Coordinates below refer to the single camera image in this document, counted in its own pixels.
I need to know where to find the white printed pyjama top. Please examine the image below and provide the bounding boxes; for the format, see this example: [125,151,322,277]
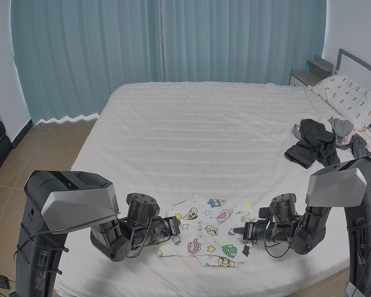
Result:
[158,194,257,268]

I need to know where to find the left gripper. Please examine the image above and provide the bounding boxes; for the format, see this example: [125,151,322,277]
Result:
[151,216,182,239]

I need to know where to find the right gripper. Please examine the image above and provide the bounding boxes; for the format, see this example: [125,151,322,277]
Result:
[243,221,269,242]

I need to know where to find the white printed pillow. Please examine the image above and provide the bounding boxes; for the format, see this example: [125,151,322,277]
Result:
[309,72,371,131]

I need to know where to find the pink garment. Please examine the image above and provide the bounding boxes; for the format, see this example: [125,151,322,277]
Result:
[337,132,371,161]

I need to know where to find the black garment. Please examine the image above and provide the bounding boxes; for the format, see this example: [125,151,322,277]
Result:
[285,119,340,169]

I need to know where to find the blue-green curtain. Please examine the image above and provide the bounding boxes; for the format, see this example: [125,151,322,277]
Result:
[12,0,328,124]

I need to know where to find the grey white bedside table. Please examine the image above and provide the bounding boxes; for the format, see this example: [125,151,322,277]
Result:
[290,54,334,87]

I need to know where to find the bed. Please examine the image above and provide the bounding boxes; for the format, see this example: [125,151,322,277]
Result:
[54,48,371,297]

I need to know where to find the dark grey garment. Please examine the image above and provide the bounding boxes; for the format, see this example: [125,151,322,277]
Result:
[337,135,371,169]

